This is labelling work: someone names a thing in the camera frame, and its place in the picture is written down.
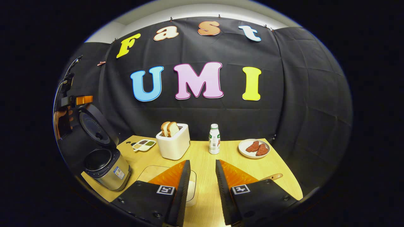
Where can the red meat slice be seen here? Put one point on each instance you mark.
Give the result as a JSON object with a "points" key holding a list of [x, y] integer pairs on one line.
{"points": [[262, 150], [252, 147]]}

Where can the clear container of white rice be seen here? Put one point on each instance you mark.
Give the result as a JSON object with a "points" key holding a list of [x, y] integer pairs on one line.
{"points": [[191, 189]]}

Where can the white milk bottle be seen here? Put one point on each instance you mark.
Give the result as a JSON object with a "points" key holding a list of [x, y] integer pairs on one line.
{"points": [[214, 140]]}

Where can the dark grey rice cooker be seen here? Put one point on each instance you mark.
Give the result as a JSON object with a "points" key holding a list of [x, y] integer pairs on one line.
{"points": [[107, 171]]}

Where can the black backdrop cloth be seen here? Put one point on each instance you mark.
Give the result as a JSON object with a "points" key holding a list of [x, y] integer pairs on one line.
{"points": [[300, 94]]}

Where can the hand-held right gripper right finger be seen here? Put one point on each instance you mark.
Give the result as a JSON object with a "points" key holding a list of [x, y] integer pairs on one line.
{"points": [[225, 201]]}

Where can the white toaster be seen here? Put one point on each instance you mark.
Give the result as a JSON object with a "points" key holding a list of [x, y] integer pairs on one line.
{"points": [[173, 146]]}

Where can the bread slice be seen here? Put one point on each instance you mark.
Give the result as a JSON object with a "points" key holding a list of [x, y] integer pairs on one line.
{"points": [[164, 128], [173, 129]]}

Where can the wooden spoon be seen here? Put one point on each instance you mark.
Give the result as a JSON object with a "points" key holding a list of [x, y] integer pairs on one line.
{"points": [[273, 176]]}

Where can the white divided condiment tray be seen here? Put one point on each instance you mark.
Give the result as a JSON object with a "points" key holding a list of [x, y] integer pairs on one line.
{"points": [[144, 145]]}

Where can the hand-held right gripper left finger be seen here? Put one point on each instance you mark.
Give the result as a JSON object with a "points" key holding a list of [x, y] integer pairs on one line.
{"points": [[181, 201]]}

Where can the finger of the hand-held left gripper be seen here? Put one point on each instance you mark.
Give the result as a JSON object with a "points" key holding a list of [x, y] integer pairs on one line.
{"points": [[84, 100]]}

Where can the white round plate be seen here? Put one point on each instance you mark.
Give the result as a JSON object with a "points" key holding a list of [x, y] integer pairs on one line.
{"points": [[243, 149]]}

